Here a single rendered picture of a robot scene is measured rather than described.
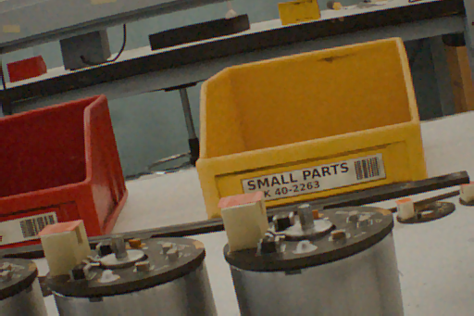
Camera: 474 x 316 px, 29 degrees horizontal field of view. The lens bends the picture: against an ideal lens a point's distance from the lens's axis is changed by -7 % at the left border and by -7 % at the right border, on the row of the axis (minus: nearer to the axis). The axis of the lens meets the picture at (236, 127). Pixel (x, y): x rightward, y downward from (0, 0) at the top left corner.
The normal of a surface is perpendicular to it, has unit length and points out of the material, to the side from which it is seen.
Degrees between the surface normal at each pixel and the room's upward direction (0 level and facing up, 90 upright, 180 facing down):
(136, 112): 90
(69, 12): 90
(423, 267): 0
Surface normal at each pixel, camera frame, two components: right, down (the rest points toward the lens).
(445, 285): -0.20, -0.97
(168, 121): -0.02, 0.14
